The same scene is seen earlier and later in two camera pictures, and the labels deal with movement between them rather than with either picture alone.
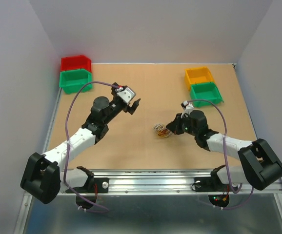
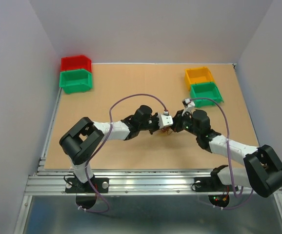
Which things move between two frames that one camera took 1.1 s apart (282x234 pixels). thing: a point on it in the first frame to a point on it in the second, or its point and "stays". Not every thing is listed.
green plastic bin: x=72 y=81 stays
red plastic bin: x=80 y=62 stays
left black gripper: x=131 y=109 to x=154 y=116
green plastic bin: x=208 y=91 stays
